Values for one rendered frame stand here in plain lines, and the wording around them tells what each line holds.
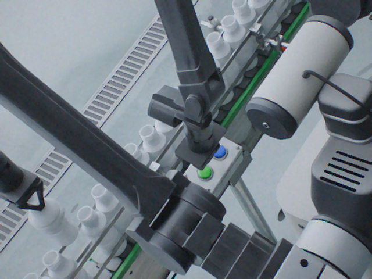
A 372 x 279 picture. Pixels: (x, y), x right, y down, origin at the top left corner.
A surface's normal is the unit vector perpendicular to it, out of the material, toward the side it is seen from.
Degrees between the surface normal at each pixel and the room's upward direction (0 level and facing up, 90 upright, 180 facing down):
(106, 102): 0
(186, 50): 61
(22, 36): 0
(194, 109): 66
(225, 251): 33
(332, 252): 22
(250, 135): 90
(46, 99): 52
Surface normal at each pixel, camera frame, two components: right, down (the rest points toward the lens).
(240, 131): 0.76, 0.30
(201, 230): 0.10, -0.36
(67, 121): 0.40, -0.14
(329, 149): -0.35, -0.56
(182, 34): -0.41, 0.53
